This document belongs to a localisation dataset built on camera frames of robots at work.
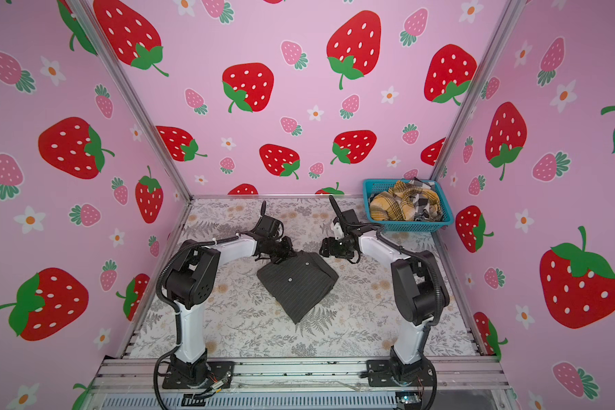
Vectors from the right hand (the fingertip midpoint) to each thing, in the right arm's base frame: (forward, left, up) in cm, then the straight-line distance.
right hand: (325, 252), depth 94 cm
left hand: (+1, +10, -4) cm, 11 cm away
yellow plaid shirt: (+28, -35, +3) cm, 45 cm away
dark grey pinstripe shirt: (-13, +8, -2) cm, 16 cm away
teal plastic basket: (+37, -20, +2) cm, 42 cm away
